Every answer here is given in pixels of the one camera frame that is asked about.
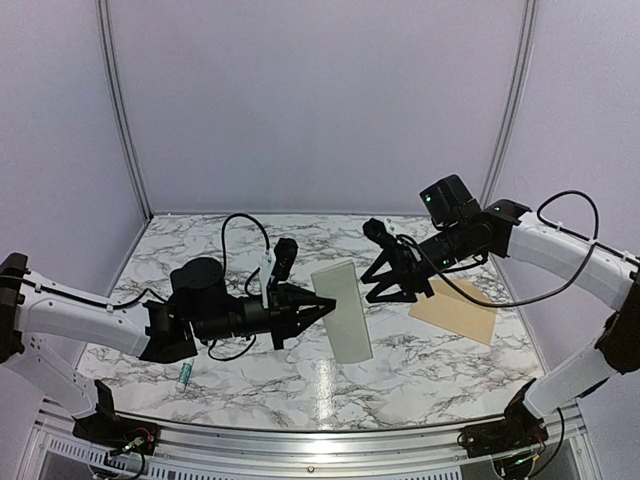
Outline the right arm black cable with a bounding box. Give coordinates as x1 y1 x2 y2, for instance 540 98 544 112
394 188 601 309

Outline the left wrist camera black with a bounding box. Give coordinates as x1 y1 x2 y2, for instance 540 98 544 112
272 238 298 282

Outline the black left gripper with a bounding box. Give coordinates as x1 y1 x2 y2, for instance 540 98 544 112
194 284 336 351

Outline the brown kraft paper envelope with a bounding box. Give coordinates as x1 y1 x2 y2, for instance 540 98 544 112
409 279 497 345

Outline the white green glue stick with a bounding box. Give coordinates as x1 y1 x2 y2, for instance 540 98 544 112
175 357 195 392

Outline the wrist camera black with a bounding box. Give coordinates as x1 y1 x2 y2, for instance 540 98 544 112
419 174 480 228
272 238 298 282

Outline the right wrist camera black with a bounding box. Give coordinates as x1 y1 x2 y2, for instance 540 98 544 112
419 174 480 228

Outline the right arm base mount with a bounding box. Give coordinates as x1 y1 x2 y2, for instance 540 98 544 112
457 420 549 458

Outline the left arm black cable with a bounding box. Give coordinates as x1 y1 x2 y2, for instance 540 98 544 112
204 213 274 362

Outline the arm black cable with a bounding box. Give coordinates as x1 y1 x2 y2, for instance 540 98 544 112
204 213 274 362
394 188 601 309

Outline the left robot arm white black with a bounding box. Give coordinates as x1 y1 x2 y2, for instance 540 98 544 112
1 253 336 445

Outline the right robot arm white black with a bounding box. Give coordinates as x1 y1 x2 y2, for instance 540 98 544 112
374 258 639 436

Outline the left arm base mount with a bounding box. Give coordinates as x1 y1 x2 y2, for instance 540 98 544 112
73 380 160 455

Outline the cream letter paper sheet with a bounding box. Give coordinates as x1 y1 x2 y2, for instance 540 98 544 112
311 260 373 365

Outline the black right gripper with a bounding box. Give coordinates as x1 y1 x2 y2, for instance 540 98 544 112
364 221 474 303

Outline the aluminium table front rail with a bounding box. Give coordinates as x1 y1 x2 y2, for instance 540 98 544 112
17 400 602 479

